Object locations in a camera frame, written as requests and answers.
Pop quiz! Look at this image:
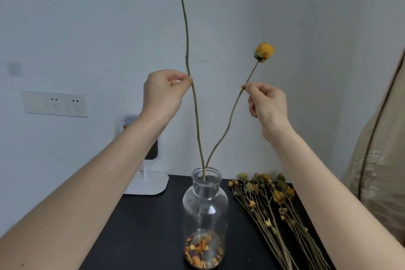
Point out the white wall socket panel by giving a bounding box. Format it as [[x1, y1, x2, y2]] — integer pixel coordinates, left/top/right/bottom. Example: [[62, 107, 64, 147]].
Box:
[[22, 90, 89, 118]]

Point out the beige embroidered curtain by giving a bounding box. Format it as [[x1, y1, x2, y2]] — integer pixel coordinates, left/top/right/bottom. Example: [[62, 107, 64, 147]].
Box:
[[341, 46, 405, 248]]

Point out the pile of dried orange petals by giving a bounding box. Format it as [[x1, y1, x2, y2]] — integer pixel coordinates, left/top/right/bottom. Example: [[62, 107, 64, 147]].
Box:
[[184, 232, 225, 270]]

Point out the person's left forearm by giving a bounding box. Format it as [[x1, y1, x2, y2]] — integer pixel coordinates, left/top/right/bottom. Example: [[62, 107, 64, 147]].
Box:
[[0, 114, 166, 270]]

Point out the person's left hand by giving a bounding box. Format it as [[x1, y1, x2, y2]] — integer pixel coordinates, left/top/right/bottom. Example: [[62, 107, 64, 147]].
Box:
[[140, 69, 194, 128]]

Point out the clear glass vase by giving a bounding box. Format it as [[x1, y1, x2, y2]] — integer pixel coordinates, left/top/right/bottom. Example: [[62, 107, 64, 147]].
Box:
[[182, 167, 230, 270]]

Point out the person's right hand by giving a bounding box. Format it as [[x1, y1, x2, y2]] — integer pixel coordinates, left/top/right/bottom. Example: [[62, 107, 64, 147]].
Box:
[[242, 82, 293, 144]]

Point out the black table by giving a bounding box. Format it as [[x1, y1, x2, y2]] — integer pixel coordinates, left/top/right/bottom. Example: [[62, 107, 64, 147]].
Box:
[[79, 174, 338, 270]]

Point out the person's right forearm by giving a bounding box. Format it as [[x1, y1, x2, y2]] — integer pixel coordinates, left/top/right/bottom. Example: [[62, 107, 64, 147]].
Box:
[[268, 123, 405, 270]]

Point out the white standing mirror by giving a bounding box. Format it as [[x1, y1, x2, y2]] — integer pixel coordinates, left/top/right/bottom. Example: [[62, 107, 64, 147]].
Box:
[[119, 115, 170, 196]]

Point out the round yellow dried flower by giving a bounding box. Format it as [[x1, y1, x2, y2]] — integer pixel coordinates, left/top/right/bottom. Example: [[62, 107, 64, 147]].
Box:
[[204, 42, 275, 182]]

